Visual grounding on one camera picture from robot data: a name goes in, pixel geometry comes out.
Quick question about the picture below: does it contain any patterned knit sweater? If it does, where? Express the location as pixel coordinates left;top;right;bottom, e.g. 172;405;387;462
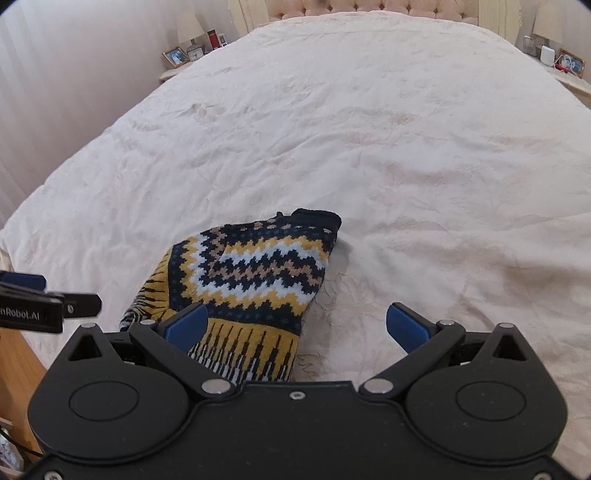
119;209;342;383

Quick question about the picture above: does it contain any cream bedspread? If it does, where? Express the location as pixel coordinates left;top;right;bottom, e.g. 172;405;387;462
1;12;590;476

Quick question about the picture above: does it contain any left nightstand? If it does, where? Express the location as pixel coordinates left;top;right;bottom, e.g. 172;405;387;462
159;62;191;83

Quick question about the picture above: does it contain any nightstand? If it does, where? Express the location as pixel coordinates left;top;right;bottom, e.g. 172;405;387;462
159;62;191;83
533;57;591;105

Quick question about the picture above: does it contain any left framed photo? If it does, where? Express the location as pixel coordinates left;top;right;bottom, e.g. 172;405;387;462
162;46;190;68

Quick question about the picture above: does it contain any framed photo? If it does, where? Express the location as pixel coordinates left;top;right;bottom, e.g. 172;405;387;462
162;46;190;68
555;49;586;78

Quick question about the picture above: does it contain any small alarm clock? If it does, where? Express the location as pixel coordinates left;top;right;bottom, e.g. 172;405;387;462
186;45;205;62

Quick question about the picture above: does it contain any red bottle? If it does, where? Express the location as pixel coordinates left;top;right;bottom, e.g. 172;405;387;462
207;30;221;50

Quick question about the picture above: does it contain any right nightstand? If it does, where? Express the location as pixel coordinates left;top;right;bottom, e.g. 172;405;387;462
533;57;591;105

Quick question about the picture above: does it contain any left bedside lamp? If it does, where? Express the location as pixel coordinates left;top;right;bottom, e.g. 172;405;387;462
176;10;206;45

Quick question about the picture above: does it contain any bedside lamp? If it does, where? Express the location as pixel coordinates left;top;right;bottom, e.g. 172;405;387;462
532;0;563;44
176;10;206;45

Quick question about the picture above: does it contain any white speaker device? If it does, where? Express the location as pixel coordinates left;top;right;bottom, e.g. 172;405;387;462
540;45;556;67

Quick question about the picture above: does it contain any right framed photo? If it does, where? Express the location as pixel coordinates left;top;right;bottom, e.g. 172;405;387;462
555;49;586;78

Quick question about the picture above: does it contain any pink tufted headboard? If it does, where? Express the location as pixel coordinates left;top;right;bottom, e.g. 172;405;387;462
266;0;479;25

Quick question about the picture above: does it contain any right bedside lamp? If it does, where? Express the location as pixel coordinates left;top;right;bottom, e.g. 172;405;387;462
532;0;563;44

